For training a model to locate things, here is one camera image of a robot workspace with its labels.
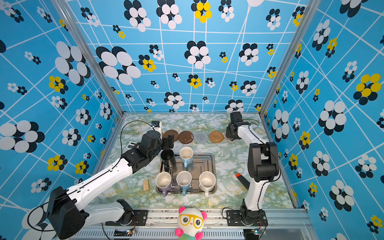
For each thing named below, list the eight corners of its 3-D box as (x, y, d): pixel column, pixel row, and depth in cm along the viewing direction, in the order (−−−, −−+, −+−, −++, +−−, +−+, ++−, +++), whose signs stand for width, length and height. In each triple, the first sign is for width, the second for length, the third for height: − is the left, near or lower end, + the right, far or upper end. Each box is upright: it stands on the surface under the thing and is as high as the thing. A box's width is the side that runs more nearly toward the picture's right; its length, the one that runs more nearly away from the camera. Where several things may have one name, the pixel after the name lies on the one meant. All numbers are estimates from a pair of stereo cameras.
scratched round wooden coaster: (178, 143, 105) (178, 142, 103) (179, 132, 111) (179, 130, 109) (193, 143, 105) (193, 142, 103) (193, 132, 111) (193, 130, 109)
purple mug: (156, 197, 82) (152, 193, 75) (159, 177, 89) (156, 171, 82) (170, 197, 82) (168, 193, 75) (172, 177, 89) (171, 171, 82)
